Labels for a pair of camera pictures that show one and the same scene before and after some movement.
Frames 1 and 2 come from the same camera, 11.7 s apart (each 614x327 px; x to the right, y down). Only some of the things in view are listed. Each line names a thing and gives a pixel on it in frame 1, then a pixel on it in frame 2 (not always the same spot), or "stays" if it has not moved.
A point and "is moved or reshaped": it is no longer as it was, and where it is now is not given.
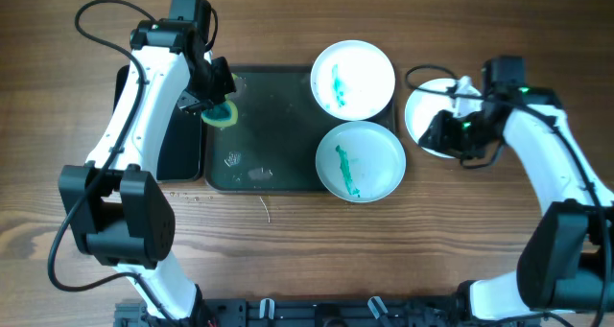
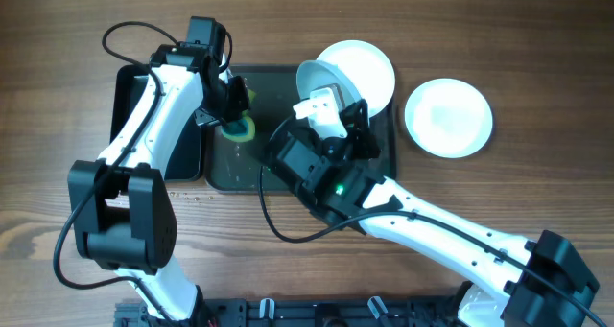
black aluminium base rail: [322, 312] stays
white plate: [361, 162] is moved or reshaped
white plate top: [352, 80] stays
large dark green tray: [271, 145] stays
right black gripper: [438, 136] -> [358, 128]
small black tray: [180, 151] stays
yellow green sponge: [224, 112] is moved or reshaped
